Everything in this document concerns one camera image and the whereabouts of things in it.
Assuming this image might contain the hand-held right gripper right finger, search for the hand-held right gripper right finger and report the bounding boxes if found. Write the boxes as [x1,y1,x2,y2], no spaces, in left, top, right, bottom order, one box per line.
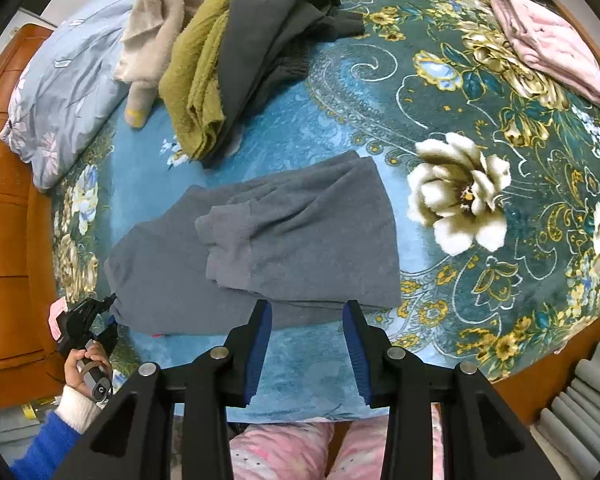
[342,299,562,480]

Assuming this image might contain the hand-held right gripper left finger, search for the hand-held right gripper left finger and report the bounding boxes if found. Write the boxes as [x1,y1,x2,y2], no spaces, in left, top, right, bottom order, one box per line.
[55,299,273,480]

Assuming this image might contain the grey pants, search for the grey pants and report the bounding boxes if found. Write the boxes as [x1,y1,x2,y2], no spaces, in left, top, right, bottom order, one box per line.
[103,150,402,337]

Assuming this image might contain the person's left forearm blue sleeve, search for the person's left forearm blue sleeve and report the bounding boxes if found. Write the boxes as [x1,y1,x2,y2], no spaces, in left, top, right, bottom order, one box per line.
[9,384,104,480]

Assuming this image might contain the person's left hand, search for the person's left hand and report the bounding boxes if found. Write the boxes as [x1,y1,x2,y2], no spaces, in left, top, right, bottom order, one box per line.
[63,339,114,402]

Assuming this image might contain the small pink cloth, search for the small pink cloth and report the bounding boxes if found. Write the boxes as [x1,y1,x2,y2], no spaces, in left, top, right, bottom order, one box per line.
[47,297,70,342]

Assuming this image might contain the wooden headboard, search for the wooden headboard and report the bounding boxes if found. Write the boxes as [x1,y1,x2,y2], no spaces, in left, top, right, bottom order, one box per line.
[0,24,67,413]

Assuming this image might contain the person's right leg pink pajamas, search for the person's right leg pink pajamas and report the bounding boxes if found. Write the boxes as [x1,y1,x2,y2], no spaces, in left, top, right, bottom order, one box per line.
[326,404,445,480]

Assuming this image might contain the person's leg pink pajamas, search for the person's leg pink pajamas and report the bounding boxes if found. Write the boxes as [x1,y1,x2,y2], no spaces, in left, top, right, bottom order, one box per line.
[326,404,445,480]
[228,421,337,480]

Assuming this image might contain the person's left leg pink pajamas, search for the person's left leg pink pajamas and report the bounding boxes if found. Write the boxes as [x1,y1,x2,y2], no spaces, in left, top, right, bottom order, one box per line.
[228,421,337,480]

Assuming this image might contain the light blue floral pillow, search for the light blue floral pillow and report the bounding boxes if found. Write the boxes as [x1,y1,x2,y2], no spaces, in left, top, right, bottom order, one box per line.
[0,0,146,191]

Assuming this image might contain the olive green garment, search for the olive green garment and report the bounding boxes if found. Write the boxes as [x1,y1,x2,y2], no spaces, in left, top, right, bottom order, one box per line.
[158,0,246,161]

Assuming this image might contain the grey ribbed radiator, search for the grey ribbed radiator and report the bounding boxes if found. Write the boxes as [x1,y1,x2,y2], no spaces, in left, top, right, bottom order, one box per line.
[534,330,600,480]

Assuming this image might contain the teal floral blanket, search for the teal floral blanket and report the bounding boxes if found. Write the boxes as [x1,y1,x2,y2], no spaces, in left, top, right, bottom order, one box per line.
[50,0,600,423]

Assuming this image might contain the beige fuzzy garment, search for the beige fuzzy garment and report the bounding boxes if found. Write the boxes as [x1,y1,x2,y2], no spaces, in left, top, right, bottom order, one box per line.
[113,0,226,129]

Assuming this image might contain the dark grey garment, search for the dark grey garment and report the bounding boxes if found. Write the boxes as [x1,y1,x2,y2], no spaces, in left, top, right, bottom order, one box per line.
[200,0,366,168]

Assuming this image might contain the folded pink garment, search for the folded pink garment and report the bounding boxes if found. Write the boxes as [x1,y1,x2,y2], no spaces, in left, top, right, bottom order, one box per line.
[488,0,600,112]

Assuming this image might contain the wooden bed frame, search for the wooden bed frame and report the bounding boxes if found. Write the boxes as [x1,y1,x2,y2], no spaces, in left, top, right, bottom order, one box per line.
[490,305,600,427]

